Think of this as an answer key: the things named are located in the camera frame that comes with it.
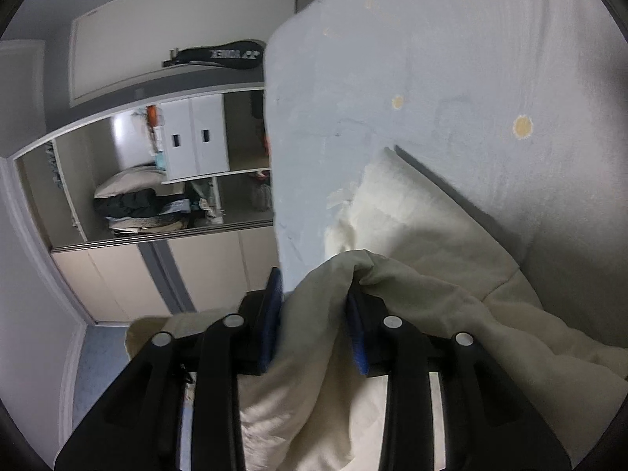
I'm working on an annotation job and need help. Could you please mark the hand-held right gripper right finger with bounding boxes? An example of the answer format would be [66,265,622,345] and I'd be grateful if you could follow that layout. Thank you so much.
[343,288,572,471]

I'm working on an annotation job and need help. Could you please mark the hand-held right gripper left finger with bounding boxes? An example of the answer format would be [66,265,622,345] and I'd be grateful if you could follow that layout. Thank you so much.
[54,267,285,471]

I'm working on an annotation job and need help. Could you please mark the cream hooded puffer jacket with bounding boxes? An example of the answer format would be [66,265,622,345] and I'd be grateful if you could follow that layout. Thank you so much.
[125,147,628,471]

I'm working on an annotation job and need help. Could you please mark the light folded clothes stack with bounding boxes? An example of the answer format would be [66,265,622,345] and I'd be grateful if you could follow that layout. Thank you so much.
[108,213,191,237]

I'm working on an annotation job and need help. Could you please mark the dark folded clothes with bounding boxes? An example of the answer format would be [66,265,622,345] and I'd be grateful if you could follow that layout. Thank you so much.
[94,191,165,220]

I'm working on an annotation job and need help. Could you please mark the beige mesh bag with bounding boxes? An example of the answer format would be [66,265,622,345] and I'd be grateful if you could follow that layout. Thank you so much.
[249,175,274,213]

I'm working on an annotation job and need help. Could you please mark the white drawer unit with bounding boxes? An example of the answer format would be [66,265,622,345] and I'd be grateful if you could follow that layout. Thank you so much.
[158,93,232,186]

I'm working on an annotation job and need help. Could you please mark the light blue bed sheet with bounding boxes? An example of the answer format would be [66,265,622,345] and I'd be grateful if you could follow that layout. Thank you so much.
[262,0,628,356]

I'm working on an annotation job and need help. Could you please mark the black racket bag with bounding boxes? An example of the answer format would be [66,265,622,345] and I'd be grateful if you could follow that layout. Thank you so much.
[162,39,267,68]

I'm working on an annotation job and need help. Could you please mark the beige sliding door wardrobe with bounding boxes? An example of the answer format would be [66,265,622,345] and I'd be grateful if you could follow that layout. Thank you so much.
[10,0,301,327]

